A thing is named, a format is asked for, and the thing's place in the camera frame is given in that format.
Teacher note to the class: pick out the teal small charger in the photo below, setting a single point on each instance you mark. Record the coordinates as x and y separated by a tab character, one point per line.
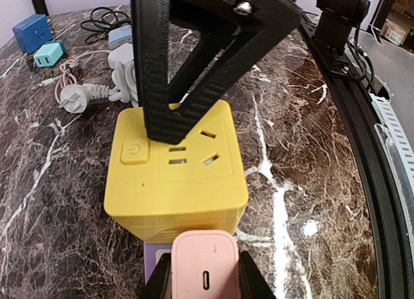
49	54

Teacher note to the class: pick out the light blue charger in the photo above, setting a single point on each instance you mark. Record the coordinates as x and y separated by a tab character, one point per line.
119	36

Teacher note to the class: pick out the dark blue cube socket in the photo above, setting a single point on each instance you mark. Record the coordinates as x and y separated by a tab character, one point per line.
32	33

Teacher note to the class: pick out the white charger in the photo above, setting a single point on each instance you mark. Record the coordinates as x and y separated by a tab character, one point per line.
122	54

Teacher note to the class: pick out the purple power strip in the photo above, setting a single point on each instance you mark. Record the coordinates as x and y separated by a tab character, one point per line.
152	255

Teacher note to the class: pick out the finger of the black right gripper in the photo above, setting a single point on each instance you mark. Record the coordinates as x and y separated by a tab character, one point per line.
235	34

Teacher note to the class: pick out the white slotted cable duct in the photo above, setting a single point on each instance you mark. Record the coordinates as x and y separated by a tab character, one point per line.
389	119

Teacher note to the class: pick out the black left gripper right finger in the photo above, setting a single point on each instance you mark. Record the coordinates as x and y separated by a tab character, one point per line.
252	283

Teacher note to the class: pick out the black front aluminium rail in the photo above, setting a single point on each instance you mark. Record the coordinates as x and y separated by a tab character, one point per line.
394	256

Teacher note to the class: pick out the yellow cube socket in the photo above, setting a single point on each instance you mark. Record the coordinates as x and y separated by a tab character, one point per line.
157	191

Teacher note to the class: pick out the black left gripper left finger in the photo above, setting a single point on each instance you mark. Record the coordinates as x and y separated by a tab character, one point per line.
159	284

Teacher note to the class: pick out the pink charger plug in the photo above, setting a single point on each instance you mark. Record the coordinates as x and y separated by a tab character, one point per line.
205	264

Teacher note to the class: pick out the left black frame post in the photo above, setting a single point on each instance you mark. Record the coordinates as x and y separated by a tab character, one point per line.
40	7

